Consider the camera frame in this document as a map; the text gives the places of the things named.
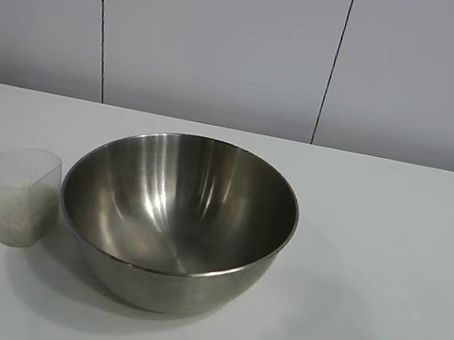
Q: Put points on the stainless steel mixing bowl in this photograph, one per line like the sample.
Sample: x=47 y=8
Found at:
x=169 y=195

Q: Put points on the clear plastic measuring cup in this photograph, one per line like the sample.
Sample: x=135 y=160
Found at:
x=40 y=170

